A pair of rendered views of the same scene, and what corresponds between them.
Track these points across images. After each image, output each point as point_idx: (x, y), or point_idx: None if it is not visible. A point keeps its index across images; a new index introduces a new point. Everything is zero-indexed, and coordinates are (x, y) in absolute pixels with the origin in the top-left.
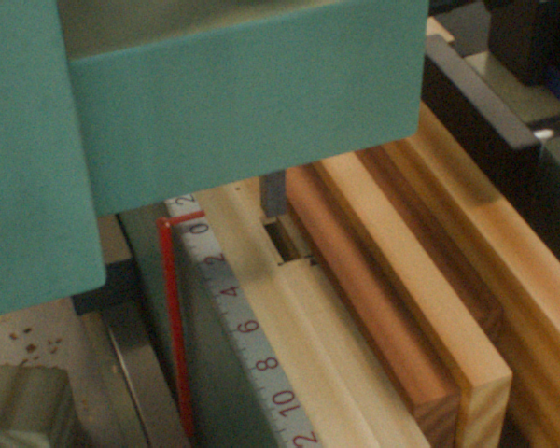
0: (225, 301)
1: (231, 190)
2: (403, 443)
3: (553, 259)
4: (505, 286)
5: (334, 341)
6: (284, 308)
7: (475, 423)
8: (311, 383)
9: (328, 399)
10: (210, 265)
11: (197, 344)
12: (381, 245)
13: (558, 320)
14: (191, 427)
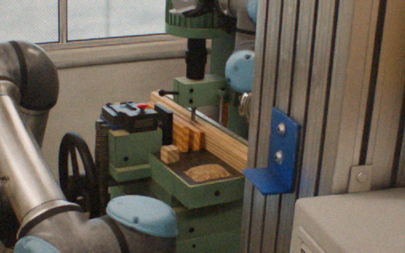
0: (197, 111)
1: (200, 122)
2: (172, 110)
3: (153, 107)
4: None
5: (182, 116)
6: (189, 114)
7: None
8: (184, 110)
9: (182, 109)
10: (200, 114)
11: None
12: (176, 115)
13: (154, 104)
14: None
